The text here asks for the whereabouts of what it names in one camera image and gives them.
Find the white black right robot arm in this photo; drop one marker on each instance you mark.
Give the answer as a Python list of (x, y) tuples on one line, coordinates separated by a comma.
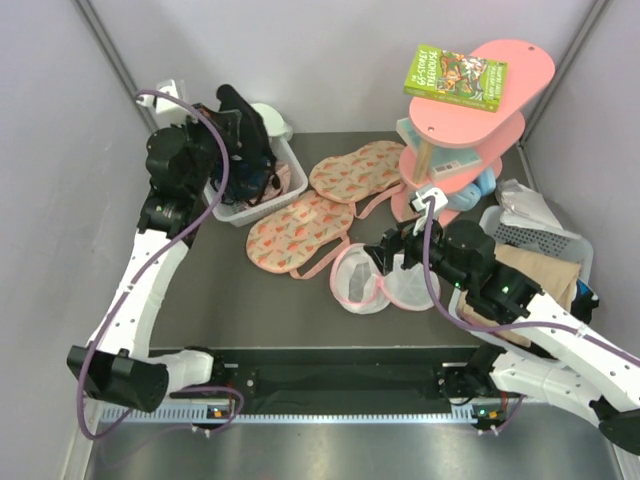
[(584, 373)]

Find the white plastic basket right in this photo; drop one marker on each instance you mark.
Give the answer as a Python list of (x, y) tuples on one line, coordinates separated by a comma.
[(578, 251)]

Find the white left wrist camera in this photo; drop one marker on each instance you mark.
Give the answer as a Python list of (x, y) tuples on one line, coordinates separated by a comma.
[(164, 109)]

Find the black bra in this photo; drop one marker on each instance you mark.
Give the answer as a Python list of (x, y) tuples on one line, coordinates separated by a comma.
[(237, 116)]

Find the light blue headphones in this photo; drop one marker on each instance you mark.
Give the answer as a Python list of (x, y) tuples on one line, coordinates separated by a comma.
[(469, 196)]

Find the grey slotted cable duct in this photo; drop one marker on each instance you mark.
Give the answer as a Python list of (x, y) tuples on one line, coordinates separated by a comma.
[(174, 413)]

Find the navy lace garment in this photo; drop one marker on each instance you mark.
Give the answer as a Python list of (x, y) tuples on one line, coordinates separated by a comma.
[(247, 179)]

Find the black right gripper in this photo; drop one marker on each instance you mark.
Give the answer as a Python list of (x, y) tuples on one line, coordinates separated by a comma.
[(384, 252)]

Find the pink three-tier wooden shelf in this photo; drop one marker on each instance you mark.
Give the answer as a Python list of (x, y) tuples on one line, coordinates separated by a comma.
[(530, 70)]

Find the peach patterned eye mask upper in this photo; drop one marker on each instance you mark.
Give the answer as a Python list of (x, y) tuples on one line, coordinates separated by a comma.
[(350, 178)]

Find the light blue book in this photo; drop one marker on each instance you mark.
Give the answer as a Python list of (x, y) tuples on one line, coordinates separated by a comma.
[(444, 162)]

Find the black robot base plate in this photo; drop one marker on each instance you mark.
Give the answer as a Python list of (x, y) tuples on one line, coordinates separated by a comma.
[(353, 380)]

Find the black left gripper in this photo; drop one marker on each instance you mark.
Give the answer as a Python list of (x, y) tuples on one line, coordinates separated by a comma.
[(231, 120)]

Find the green treehouse book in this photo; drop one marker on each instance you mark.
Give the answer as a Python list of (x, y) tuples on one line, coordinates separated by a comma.
[(457, 79)]

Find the black blue garment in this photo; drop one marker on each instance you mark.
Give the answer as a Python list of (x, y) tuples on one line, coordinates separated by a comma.
[(585, 301)]

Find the white plastic basket left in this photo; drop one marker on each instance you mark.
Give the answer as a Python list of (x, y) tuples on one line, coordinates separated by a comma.
[(239, 214)]

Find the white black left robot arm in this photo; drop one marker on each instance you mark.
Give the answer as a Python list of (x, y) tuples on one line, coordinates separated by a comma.
[(115, 365)]

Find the pink lace garment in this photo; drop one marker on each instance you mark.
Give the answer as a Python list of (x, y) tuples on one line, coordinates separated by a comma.
[(280, 177)]

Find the peach patterned eye mask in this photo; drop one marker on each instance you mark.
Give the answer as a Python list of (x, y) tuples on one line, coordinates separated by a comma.
[(302, 238), (350, 178)]

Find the beige folded garment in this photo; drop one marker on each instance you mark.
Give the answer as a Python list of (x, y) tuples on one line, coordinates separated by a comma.
[(555, 276)]

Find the peach patterned eye mask lower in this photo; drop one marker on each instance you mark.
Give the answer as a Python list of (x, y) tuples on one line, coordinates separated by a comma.
[(302, 238)]

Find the white mesh pink-trim laundry bag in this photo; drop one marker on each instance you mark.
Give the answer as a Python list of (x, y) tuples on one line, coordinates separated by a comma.
[(361, 287)]

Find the white plastic basket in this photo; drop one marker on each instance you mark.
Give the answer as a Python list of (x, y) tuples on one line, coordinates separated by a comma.
[(239, 214), (578, 251)]

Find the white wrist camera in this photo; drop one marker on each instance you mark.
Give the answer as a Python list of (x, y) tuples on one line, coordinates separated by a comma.
[(421, 200), (164, 109)]

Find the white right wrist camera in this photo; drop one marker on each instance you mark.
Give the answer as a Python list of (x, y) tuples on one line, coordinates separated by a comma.
[(421, 200)]

